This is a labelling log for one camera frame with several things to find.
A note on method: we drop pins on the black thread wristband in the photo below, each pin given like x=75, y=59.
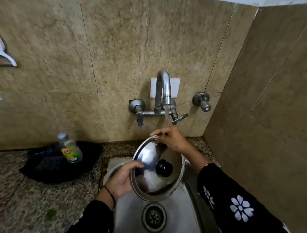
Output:
x=110, y=195

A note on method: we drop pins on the person's left forearm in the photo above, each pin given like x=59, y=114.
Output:
x=99, y=211

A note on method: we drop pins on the black cloth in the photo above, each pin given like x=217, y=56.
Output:
x=52, y=163

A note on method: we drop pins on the white wall plate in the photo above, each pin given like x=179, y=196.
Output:
x=176, y=86

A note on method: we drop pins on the steel wall valve knob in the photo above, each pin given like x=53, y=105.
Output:
x=202, y=101

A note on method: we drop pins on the person's right forearm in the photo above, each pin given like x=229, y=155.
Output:
x=230, y=194

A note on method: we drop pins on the steel pot lid black knob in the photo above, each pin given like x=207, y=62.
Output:
x=157, y=168

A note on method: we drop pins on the person's left hand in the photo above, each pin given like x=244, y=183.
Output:
x=121, y=179

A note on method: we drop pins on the green leaf scrap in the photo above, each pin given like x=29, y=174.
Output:
x=50, y=213

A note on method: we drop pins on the steel wall tap with spout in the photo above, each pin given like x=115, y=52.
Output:
x=162, y=100

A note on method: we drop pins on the person's right hand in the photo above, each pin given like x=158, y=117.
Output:
x=173, y=139

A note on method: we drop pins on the person's left thumb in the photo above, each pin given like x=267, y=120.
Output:
x=134, y=164

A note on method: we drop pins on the white wall bracket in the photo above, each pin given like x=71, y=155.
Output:
x=6, y=54

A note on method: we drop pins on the dish soap bottle yellow label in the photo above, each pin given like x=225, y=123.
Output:
x=69, y=150

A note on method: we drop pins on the sink drain strainer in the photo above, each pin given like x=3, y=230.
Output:
x=154, y=217

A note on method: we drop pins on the steel sink basin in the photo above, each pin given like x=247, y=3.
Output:
x=168, y=211

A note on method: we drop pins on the person's right fingers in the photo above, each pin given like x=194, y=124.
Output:
x=159, y=135

